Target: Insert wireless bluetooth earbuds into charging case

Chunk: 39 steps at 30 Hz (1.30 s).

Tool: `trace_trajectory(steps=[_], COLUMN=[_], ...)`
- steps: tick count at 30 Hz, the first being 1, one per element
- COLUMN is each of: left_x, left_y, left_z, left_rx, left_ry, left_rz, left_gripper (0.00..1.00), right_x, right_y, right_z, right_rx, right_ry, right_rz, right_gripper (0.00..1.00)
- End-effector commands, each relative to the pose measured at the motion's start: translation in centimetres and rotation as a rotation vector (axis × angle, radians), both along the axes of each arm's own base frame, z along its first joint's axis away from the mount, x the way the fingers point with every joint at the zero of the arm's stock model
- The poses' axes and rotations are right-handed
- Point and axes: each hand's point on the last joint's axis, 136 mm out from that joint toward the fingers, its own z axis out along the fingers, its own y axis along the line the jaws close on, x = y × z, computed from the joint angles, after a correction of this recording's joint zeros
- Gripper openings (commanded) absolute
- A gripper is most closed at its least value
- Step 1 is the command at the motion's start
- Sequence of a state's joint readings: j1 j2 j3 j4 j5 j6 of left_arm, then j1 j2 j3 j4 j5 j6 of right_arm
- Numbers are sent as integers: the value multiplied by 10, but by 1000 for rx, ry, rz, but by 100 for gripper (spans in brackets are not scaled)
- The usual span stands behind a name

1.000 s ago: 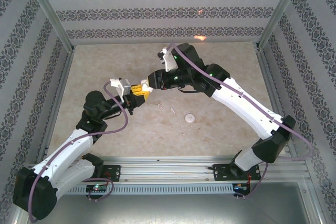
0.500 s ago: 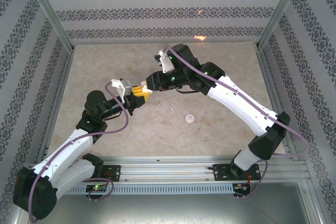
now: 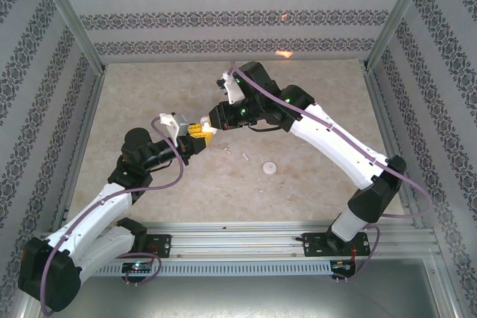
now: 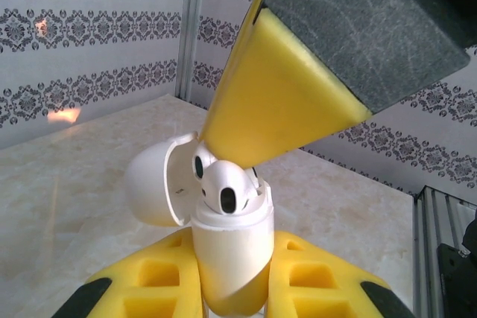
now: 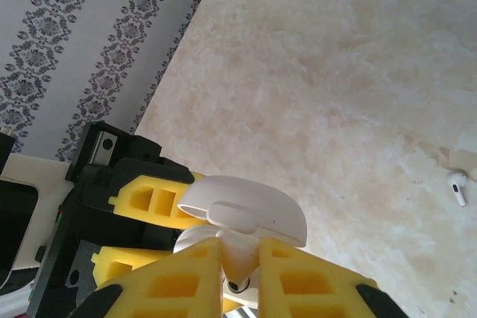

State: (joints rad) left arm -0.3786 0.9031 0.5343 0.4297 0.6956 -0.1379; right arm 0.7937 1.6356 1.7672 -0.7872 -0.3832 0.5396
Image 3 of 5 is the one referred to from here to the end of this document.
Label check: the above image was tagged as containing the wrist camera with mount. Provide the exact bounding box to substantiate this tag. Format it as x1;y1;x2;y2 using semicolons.
159;112;190;147
215;71;247;106

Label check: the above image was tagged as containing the aluminium side rail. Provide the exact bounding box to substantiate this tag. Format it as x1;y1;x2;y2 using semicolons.
363;66;426;229
50;68;107;232

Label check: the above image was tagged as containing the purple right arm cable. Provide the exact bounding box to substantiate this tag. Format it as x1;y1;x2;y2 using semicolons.
229;60;435;284

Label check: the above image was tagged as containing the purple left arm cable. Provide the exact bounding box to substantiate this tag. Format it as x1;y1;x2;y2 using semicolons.
40;118;184;316

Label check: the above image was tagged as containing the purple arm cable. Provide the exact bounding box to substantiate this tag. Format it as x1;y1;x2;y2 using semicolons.
229;60;435;284
40;118;184;316

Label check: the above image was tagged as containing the grey metal sheet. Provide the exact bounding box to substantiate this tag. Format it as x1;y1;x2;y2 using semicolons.
22;258;459;318

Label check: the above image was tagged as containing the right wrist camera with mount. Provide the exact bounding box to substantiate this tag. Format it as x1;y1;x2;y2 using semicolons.
215;71;247;106

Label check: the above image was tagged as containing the aluminium frame post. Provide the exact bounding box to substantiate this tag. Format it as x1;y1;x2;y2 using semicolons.
363;0;437;71
31;0;107;73

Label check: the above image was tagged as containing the slotted grey cable duct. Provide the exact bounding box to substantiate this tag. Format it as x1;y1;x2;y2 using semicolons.
80;261;333;276

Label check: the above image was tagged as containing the aluminium rail beam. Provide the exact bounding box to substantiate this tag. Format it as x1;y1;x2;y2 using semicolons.
36;220;437;259

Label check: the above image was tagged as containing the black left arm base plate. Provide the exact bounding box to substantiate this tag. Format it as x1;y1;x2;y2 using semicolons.
143;234;172;258

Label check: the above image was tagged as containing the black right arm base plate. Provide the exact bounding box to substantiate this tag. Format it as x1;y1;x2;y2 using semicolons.
302;232;372;258

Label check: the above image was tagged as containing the small circuit board green light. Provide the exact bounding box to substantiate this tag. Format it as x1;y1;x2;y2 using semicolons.
121;261;156;273

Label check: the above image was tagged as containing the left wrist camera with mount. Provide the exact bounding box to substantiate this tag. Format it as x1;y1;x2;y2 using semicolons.
159;112;190;147

